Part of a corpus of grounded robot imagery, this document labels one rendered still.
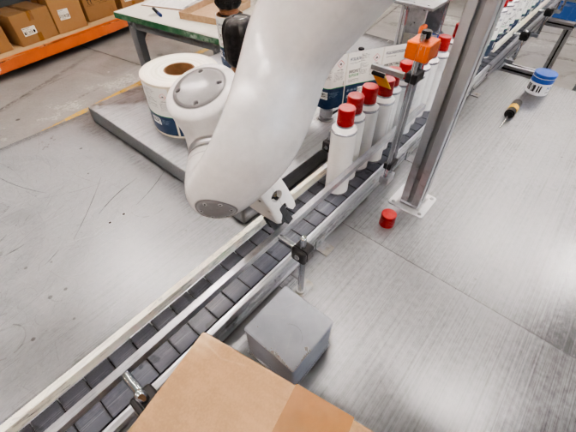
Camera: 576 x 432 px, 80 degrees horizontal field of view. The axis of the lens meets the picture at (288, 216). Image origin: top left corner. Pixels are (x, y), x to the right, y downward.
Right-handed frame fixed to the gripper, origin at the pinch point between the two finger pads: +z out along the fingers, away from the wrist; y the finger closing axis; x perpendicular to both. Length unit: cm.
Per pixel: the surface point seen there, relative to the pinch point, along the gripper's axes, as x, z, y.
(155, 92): -9.7, -3.3, 46.1
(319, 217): -7.8, 9.6, -3.1
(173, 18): -72, 41, 146
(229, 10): -47, 2, 58
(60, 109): -5, 102, 268
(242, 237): 6.3, 0.9, 3.3
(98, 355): 33.6, -9.0, 3.2
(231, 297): 15.9, 1.0, -2.7
